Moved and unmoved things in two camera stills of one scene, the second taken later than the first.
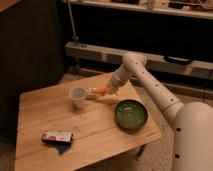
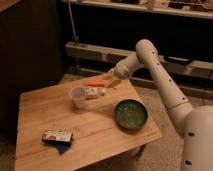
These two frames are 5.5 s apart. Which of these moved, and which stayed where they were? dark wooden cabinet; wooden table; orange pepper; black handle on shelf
Moved: orange pepper
Stayed: black handle on shelf; wooden table; dark wooden cabinet
